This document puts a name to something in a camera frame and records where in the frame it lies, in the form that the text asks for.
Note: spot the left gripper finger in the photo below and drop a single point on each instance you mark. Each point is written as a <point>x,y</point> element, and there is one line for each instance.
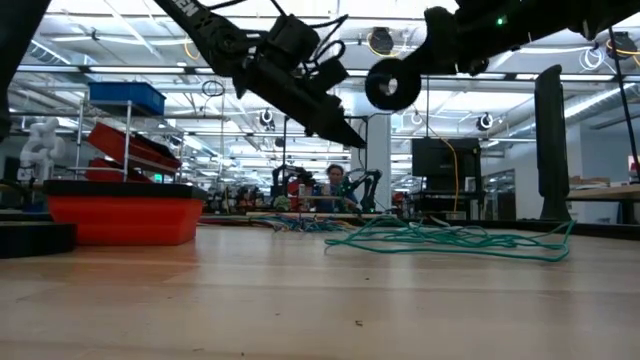
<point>340,130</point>

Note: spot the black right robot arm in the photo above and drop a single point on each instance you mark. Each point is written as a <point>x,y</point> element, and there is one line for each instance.
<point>550,20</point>

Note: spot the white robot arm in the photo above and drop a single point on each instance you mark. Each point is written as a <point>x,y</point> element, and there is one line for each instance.
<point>42,145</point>

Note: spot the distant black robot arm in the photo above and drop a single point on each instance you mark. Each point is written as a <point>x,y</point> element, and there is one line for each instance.
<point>370,185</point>

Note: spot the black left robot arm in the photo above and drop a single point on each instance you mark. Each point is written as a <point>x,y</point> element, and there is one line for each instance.
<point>210,30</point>

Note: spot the white building column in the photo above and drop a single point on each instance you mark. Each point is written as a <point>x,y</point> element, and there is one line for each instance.
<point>382,160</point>

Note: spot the black vertical pole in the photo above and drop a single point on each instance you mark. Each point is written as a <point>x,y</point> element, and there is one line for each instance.
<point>427,125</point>

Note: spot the black monitor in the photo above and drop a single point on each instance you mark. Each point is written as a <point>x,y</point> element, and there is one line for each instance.
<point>440,157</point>

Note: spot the ceiling light strip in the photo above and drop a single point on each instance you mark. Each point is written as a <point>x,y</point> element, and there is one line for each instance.
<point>140,71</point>

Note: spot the black tall stand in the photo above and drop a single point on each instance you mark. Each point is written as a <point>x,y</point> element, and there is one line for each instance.
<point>552,150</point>

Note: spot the metal shelf rack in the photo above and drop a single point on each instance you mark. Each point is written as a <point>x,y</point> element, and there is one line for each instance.
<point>128,140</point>

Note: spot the red storage bin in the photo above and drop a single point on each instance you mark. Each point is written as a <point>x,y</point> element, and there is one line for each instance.
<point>100,172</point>
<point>115,142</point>

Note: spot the black thin pole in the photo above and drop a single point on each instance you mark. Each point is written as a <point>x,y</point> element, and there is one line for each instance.
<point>622,85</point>

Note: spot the red and black box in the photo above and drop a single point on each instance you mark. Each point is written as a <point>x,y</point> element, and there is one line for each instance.
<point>125,220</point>

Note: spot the wooden workbench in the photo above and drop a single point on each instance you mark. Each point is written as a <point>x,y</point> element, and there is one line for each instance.
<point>605,194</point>

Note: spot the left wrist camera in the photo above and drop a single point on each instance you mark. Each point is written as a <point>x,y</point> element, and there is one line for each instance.
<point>327,75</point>

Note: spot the black gantry frame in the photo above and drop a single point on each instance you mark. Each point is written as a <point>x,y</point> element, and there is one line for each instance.
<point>284,150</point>

